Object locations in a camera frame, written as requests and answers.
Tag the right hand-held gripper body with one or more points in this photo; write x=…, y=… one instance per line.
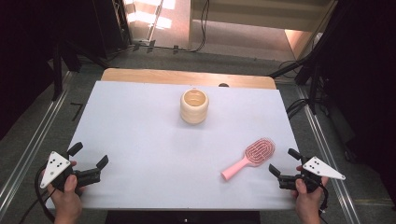
x=320, y=168

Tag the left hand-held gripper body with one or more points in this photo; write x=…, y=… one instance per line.
x=56, y=168

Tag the pink hairbrush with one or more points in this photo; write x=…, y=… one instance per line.
x=258, y=152

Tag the cream ribbed wooden cup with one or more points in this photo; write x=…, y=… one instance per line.
x=194, y=116

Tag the person's left hand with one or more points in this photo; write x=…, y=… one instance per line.
x=67, y=202

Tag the person's right hand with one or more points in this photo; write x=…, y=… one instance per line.
x=308, y=205

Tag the white board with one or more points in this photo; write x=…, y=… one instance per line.
x=140, y=149

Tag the black stand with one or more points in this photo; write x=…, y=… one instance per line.
x=314, y=84
x=57, y=74

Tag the wooden table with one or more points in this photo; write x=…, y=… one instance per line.
x=243, y=81

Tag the black table grommet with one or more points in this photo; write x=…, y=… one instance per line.
x=223, y=85

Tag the black cabinet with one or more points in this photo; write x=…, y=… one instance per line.
x=109, y=28

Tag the metal light stand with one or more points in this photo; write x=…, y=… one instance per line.
x=154, y=25

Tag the metal floor rail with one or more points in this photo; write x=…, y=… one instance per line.
x=317, y=140
x=43, y=133

